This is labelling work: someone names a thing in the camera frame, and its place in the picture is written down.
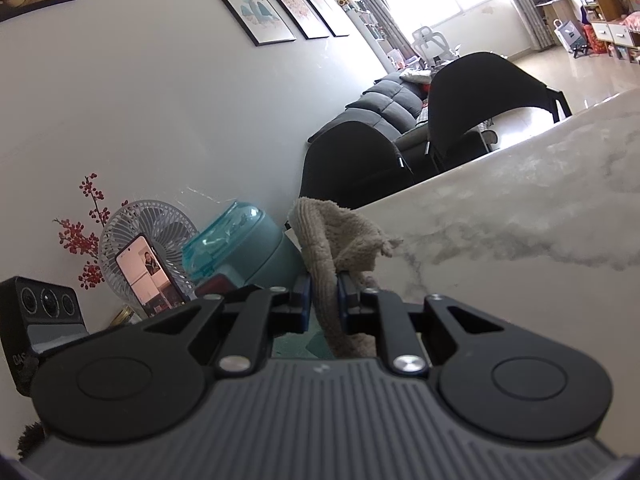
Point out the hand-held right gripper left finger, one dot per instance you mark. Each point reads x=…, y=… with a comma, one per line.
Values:
x=301, y=305

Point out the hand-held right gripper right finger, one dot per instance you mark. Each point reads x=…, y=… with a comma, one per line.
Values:
x=345, y=305

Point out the grey towel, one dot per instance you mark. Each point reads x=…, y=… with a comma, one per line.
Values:
x=330, y=240

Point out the teal plastic water bottle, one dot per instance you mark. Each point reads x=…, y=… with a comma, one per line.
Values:
x=235, y=245

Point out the red berry branch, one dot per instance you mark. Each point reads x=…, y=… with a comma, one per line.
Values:
x=82, y=240

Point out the yellow-lid jars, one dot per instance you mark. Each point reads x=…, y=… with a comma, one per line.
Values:
x=125, y=316

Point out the smartphone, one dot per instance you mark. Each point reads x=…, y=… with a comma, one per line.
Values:
x=147, y=275

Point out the white desk fan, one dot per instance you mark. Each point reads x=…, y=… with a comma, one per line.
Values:
x=150, y=220

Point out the black dining chair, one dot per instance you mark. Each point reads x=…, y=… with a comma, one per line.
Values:
x=350, y=160
x=480, y=85

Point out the dark grey sofa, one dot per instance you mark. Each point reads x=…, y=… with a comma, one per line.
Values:
x=380, y=100

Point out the white bookshelf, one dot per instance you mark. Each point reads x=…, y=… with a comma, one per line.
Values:
x=372, y=35

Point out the white office chair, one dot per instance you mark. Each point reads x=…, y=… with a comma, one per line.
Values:
x=432, y=40

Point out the grey curtain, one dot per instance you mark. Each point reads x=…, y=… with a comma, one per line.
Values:
x=380, y=15
x=520, y=0

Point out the white paper bag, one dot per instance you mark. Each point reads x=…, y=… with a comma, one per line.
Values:
x=569, y=35

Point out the wooden shelf cabinet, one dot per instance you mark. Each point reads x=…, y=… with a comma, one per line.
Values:
x=555, y=10

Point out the white drawer cabinet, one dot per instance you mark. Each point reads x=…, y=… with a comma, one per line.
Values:
x=615, y=35

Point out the framed pale wall picture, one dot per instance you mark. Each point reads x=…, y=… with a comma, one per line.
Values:
x=325, y=10

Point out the framed pink wall picture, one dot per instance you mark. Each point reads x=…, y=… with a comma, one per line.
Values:
x=300, y=7

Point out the framed blue wall picture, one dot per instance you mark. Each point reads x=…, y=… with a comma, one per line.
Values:
x=255, y=7

